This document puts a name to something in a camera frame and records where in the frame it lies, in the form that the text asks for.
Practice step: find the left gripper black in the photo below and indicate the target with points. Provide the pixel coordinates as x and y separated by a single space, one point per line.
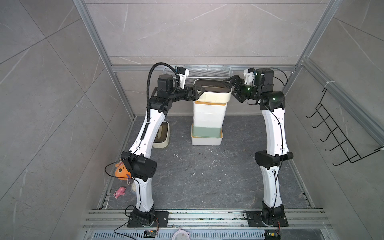
193 94

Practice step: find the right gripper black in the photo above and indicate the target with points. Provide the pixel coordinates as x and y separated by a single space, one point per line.
236 93

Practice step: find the cream box dark lid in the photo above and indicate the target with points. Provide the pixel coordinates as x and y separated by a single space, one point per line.
214 91
163 136

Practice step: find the bamboo-lid tissue box front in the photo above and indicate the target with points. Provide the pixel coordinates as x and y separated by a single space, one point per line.
209 108

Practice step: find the white box grey-blue lid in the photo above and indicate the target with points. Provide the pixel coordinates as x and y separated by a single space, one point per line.
207 120

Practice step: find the cream box dark lid back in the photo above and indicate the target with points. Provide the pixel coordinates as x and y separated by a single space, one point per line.
163 136

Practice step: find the green square tissue box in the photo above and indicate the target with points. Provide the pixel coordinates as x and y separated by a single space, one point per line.
203 132

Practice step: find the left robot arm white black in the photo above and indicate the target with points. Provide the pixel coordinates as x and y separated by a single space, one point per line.
137 160

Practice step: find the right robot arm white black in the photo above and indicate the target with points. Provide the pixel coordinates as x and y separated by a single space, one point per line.
270 160

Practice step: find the large white bamboo-lid tissue box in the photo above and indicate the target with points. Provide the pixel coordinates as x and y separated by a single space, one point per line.
206 141

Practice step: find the orange toy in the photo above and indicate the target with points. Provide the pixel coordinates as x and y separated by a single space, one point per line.
121 171

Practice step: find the grey round alarm clock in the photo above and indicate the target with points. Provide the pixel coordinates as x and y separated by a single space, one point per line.
133 188

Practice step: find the pink small toy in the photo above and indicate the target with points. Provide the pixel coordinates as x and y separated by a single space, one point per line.
121 191

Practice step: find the white round object bottom edge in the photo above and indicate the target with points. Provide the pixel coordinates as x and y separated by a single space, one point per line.
181 235

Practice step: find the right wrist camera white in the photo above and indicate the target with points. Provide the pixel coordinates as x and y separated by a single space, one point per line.
249 75

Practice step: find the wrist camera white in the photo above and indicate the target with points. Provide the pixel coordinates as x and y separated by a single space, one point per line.
181 75
249 75

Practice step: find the white wire mesh basket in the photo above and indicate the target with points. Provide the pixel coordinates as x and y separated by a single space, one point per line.
208 73

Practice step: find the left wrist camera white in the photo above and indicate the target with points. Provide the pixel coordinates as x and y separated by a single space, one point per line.
181 75

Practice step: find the black wire hook rack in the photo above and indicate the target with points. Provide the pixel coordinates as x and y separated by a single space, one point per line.
335 131

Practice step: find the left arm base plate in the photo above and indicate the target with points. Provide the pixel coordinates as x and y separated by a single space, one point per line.
148 219

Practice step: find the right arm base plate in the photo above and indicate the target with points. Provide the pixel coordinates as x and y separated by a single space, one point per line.
265 219

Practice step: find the aluminium mounting rail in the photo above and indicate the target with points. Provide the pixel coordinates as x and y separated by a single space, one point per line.
210 219

